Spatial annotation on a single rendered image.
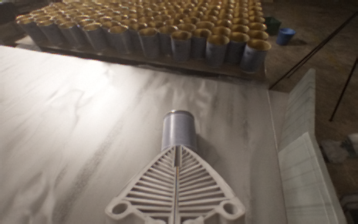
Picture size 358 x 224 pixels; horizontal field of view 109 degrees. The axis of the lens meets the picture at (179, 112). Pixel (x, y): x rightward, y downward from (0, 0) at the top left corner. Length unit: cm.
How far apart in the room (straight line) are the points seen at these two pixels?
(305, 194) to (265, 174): 7
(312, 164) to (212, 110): 21
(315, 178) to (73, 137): 45
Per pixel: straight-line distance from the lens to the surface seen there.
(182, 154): 17
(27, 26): 95
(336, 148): 86
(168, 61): 52
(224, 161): 29
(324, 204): 26
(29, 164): 42
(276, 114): 41
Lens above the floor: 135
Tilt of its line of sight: 51 degrees down
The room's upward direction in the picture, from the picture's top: 2 degrees counter-clockwise
